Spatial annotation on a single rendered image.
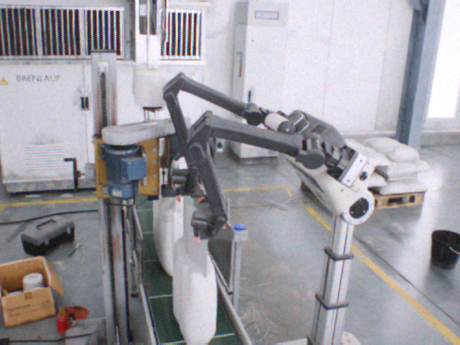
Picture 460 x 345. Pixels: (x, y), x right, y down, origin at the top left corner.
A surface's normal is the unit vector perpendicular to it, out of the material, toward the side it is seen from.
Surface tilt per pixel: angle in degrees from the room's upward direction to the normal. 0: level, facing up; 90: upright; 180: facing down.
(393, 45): 90
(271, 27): 90
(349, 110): 90
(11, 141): 90
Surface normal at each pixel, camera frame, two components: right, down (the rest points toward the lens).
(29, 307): 0.51, 0.29
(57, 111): 0.29, 0.32
